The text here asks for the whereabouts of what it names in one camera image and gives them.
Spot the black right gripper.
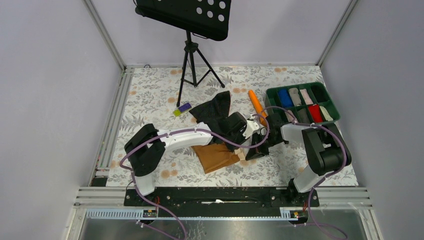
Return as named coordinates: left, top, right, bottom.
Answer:
left=245, top=132, right=282, bottom=161

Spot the brown boxer underwear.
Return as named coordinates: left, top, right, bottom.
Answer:
left=191, top=143, right=245, bottom=174

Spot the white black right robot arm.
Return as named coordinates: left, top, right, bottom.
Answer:
left=245, top=113, right=352, bottom=206

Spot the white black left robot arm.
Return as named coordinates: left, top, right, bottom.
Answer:
left=124, top=112, right=259, bottom=206

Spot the black striped underwear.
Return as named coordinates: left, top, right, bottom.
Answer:
left=189, top=90, right=231, bottom=134

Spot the beige-pink rolled underwear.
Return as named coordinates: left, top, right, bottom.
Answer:
left=285, top=110, right=297, bottom=123

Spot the blue rolled underwear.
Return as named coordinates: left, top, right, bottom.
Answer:
left=277, top=88, right=294, bottom=108

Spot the light grey rolled underwear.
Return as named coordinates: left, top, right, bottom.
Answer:
left=288, top=87, right=302, bottom=106

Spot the red rolled underwear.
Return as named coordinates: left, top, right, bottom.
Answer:
left=308, top=104, right=323, bottom=123

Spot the pink rolled underwear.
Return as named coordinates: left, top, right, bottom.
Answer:
left=300, top=89, right=314, bottom=105

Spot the cream rolled underwear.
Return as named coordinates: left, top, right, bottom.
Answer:
left=319, top=105, right=334, bottom=122

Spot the orange rolled cloth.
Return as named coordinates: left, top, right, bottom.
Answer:
left=248, top=90, right=267, bottom=118

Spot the purple yellow small block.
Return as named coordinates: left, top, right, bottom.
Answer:
left=173, top=102, right=192, bottom=117

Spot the green divided organizer tray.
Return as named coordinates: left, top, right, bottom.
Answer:
left=265, top=82, right=341, bottom=125

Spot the floral patterned table mat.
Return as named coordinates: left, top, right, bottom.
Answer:
left=105, top=65, right=359, bottom=188

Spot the black music stand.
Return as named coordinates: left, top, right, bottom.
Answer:
left=134, top=0, right=232, bottom=107

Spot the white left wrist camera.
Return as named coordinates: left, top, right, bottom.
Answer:
left=242, top=118, right=261, bottom=139

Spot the black mounting base rail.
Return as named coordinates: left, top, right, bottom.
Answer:
left=123, top=187, right=320, bottom=218

